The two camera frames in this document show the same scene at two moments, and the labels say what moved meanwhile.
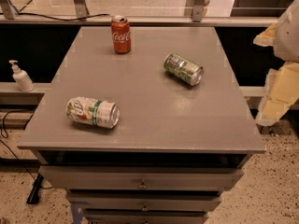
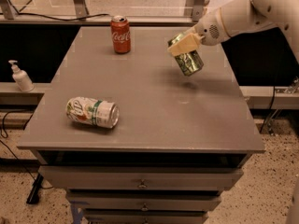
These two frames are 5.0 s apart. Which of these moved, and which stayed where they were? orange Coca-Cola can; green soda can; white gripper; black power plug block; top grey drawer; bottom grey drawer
Moved: green soda can; white gripper
Stayed: black power plug block; orange Coca-Cola can; top grey drawer; bottom grey drawer
